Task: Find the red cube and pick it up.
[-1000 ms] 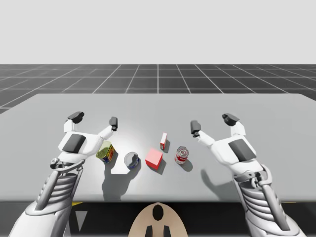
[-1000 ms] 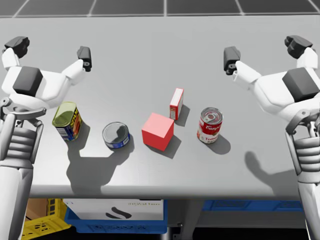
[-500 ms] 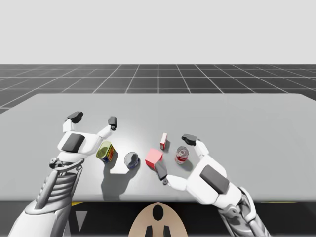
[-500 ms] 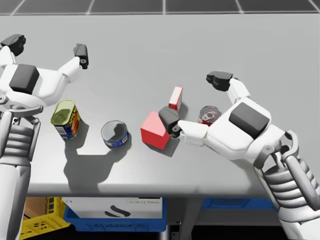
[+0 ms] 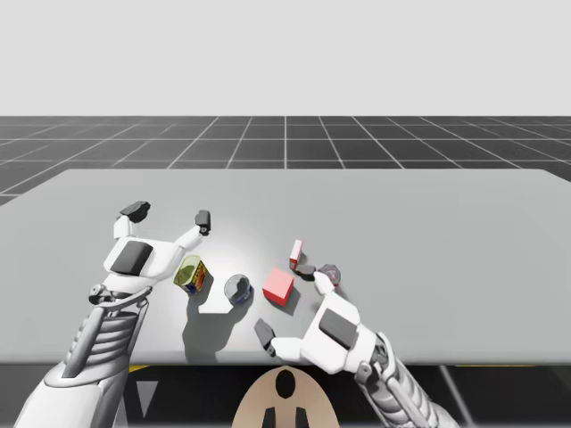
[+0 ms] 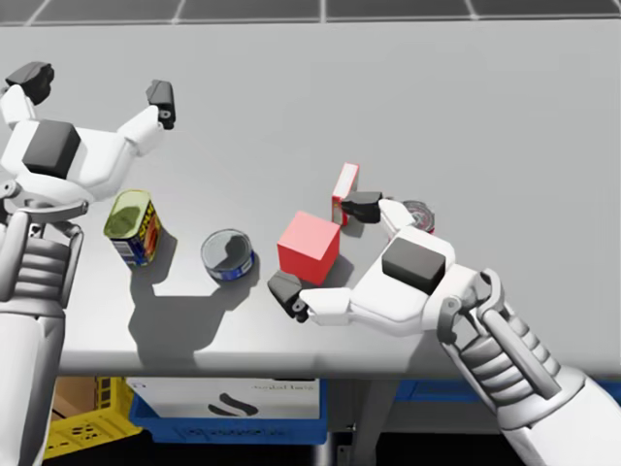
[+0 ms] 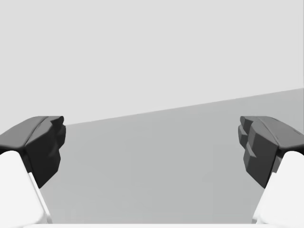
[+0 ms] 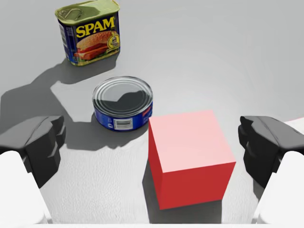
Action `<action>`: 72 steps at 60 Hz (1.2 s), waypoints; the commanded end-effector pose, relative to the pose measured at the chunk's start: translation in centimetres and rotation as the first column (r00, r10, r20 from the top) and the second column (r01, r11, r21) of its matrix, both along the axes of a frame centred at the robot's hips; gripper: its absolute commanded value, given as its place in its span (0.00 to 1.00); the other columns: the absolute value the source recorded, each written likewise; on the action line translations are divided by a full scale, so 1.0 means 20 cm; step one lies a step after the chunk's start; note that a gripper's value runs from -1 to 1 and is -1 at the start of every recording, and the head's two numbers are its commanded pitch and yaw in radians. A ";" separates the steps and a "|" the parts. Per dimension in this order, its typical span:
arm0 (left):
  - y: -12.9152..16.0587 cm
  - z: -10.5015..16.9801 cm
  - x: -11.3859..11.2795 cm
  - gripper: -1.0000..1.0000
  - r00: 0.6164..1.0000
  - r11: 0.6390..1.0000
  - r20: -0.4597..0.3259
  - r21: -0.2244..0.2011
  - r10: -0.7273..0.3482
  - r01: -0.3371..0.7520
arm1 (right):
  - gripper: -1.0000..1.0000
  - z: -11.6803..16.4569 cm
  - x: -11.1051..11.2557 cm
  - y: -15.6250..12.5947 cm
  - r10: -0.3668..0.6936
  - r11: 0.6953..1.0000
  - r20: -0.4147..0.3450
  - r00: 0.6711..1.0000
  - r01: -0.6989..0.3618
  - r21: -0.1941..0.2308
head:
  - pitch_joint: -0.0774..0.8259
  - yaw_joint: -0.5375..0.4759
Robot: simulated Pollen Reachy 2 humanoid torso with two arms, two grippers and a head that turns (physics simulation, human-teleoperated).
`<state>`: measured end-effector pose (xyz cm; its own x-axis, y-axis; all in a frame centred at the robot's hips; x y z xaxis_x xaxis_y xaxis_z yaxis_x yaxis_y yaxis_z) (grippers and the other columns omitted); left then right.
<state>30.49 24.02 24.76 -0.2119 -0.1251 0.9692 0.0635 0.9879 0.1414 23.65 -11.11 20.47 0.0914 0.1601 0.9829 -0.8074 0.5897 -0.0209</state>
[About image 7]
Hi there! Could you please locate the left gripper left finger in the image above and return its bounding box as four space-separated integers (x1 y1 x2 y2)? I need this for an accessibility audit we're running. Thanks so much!
0 115 67 225

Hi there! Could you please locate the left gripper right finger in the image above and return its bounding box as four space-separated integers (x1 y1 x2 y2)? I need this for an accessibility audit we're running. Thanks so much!
237 115 304 225

